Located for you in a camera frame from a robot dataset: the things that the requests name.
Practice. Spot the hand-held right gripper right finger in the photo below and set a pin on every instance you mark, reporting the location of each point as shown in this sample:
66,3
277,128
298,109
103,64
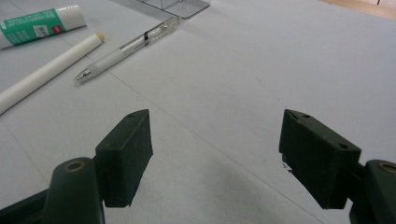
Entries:
317,158

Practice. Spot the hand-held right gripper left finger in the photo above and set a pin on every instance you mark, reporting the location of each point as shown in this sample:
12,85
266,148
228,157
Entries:
123,158

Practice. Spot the clear white ballpoint pen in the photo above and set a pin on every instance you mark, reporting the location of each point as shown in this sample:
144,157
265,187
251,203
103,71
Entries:
109,60

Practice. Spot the white stick with beige tip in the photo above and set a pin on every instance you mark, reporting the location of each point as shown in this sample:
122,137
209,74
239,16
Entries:
46,73

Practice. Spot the green label glue stick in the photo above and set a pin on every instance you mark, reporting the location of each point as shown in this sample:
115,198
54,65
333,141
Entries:
31,28

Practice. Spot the clear plastic pen holder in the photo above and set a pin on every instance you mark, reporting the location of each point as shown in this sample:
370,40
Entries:
186,8

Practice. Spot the wooden table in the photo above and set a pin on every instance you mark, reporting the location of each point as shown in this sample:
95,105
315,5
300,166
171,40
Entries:
367,7

